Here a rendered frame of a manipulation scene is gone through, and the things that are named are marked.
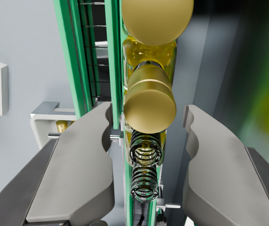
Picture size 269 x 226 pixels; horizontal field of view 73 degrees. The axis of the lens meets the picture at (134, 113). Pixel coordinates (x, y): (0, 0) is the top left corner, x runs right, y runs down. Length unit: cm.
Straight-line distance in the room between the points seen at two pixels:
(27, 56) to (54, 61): 8
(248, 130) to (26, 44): 56
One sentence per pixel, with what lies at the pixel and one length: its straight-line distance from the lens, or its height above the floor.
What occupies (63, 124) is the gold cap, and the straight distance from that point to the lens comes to 63.
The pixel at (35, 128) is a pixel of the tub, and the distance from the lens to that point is 62.
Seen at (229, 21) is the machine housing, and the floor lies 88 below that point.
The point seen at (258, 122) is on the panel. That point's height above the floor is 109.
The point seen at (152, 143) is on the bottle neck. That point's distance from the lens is 16.
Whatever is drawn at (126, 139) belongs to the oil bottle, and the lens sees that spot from 24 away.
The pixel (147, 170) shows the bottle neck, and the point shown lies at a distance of 21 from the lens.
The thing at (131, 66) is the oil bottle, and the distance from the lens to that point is 18.
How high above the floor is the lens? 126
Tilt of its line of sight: 58 degrees down
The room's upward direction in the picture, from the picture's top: 173 degrees counter-clockwise
